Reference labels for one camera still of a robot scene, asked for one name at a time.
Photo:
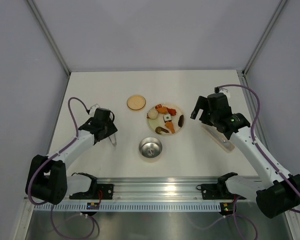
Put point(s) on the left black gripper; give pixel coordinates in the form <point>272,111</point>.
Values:
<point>112,129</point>

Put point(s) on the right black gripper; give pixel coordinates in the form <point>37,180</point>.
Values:
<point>202,103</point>

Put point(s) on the metal tongs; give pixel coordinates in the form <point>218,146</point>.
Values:
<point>113,139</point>

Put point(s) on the white steamed bun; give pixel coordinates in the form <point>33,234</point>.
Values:
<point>152,114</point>

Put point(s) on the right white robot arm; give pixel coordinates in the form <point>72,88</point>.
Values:
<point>279,190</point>

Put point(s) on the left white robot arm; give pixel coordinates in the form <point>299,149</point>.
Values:
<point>47,180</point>

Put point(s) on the steel lunch box bowl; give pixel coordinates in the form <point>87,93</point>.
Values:
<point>150,148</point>

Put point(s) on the dark sea cucumber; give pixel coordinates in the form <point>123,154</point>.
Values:
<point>181,121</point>

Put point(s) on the red lobster piece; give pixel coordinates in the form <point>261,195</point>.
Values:
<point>171,111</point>

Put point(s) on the sushi roll piece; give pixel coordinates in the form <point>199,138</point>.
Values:
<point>167,118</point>

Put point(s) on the clear cutlery case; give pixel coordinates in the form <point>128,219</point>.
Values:
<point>229,149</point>

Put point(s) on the orange fried shrimp lower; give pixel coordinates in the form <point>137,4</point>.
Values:
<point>170,126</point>

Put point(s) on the orange fried piece upper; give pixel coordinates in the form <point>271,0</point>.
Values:
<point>162,110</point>

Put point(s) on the cream round plate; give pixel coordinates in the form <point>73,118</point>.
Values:
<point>152,124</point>

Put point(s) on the beige round lid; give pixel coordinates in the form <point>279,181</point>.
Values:
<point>136,103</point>

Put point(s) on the metal spoon in case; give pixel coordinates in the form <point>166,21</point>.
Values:
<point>219,138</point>

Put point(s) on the dark brown shrimp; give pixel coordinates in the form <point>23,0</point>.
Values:
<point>159,130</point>

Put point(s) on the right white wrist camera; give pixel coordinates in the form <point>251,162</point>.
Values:
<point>222,90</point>

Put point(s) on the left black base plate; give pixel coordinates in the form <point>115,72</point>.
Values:
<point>99,191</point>

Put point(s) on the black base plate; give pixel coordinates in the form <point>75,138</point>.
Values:
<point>99,191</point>
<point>215,191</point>

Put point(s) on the aluminium mounting rail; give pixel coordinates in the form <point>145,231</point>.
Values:
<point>157,189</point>

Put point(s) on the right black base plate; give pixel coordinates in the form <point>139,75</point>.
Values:
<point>215,191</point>

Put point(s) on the white slotted cable duct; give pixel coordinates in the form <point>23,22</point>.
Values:
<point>132,207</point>

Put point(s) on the right aluminium frame post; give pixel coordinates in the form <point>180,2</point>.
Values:
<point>265,35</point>

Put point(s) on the aluminium frame post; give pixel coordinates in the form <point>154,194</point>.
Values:
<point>48,35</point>
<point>265,35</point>

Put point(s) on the left aluminium frame post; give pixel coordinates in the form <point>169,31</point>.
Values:
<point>48,35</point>

